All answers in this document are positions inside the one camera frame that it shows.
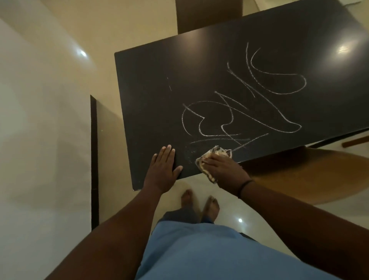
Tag person's left hand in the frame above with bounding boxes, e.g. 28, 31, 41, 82
143, 145, 184, 194

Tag person's right hand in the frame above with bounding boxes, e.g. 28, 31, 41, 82
201, 153, 253, 198

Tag striped fringed cloth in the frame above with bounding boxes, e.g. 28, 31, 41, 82
195, 145, 233, 184

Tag tan moulded chair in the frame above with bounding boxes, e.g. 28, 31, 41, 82
241, 145, 369, 206
175, 0, 244, 35

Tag person's left forearm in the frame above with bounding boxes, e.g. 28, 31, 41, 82
45, 187, 162, 280

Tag person's right forearm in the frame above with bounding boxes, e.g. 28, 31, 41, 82
239, 182, 369, 280

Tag person's right foot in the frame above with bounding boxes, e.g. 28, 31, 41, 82
201, 196, 220, 223

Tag person's dark trousers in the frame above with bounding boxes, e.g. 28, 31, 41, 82
158, 207, 257, 242

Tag person's blue shirt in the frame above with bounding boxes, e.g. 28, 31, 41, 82
135, 220, 342, 280

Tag black wristband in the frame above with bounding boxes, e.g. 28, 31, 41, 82
237, 179, 254, 199

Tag black chalk-marked table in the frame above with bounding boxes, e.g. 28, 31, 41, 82
114, 0, 369, 192

